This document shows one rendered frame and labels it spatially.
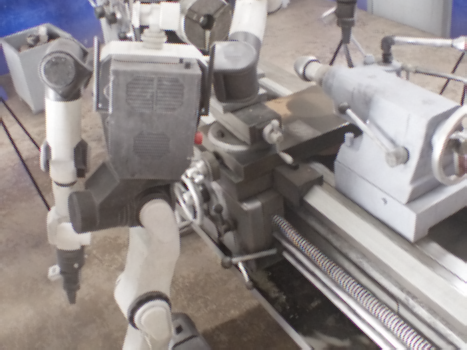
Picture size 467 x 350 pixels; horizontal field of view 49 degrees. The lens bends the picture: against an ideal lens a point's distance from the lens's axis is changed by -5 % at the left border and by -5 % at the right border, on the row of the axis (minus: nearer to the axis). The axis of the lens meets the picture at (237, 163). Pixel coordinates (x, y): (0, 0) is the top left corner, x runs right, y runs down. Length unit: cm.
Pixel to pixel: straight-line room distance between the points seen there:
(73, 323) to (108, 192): 131
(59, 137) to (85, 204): 18
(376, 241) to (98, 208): 74
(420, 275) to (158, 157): 71
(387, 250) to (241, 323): 109
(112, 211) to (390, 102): 78
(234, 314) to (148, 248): 100
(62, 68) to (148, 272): 65
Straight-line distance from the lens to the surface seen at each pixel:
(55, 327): 263
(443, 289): 137
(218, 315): 245
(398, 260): 144
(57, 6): 585
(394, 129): 147
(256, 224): 173
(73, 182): 148
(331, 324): 185
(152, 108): 120
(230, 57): 134
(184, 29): 241
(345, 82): 160
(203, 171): 174
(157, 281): 162
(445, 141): 134
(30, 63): 448
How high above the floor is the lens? 181
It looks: 32 degrees down
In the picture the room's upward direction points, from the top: 7 degrees counter-clockwise
